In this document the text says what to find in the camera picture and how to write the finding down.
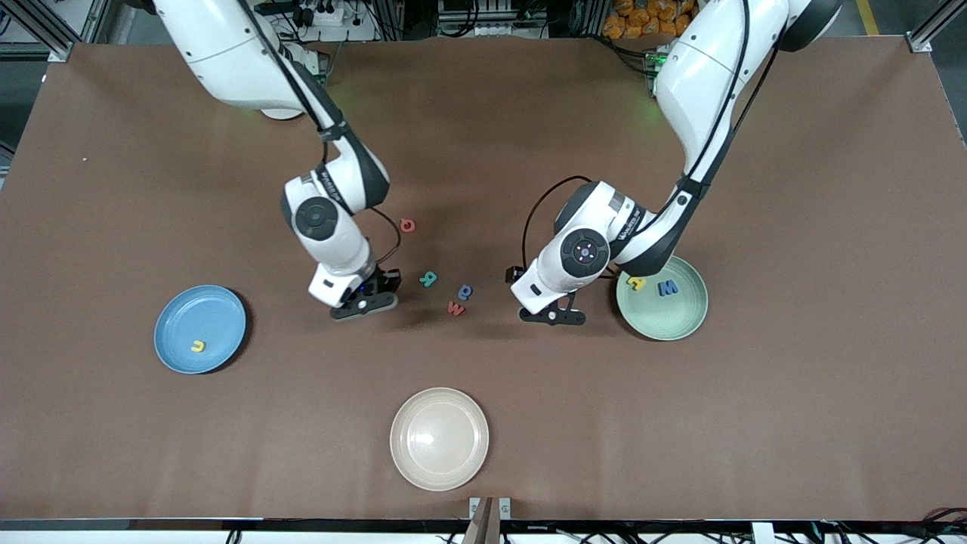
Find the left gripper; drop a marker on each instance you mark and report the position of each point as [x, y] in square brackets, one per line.
[516, 275]

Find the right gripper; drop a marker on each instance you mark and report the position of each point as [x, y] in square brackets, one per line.
[388, 280]

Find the green foam letter R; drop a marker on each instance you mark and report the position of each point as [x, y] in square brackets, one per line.
[427, 276]

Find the yellow foam letter H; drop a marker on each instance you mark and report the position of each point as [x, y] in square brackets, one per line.
[637, 284]

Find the blue foam capital letter W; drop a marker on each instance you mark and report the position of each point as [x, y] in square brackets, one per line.
[668, 288]

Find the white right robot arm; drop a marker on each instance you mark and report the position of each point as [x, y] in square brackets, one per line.
[227, 53]

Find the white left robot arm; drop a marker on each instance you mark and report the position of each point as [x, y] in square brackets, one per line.
[702, 75]

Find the blue foam letter a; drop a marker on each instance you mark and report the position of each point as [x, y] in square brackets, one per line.
[465, 294]

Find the red foam letter Q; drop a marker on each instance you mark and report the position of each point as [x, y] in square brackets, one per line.
[402, 224]

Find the red foam letter w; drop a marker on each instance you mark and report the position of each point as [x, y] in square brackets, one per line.
[456, 310]

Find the green round plate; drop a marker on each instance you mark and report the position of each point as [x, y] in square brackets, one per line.
[672, 317]

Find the beige round plate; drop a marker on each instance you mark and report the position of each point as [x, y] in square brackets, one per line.
[438, 438]

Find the blue round plate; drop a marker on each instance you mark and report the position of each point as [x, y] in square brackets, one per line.
[200, 317]

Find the brown table cover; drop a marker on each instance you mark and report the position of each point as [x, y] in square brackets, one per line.
[680, 423]

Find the metal mounting pole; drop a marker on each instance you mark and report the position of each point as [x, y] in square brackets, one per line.
[483, 529]

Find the equipment rack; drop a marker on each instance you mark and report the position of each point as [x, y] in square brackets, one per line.
[491, 15]

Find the white power strip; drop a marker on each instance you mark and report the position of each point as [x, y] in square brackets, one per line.
[325, 16]

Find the bag of orange items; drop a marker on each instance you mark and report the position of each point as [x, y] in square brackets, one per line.
[638, 19]

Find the small metal bracket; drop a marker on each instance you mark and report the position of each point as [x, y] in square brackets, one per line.
[505, 508]

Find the black table edge rail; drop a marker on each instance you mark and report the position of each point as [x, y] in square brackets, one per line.
[302, 523]

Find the aluminium frame profile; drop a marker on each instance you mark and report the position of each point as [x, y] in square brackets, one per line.
[34, 30]
[925, 38]

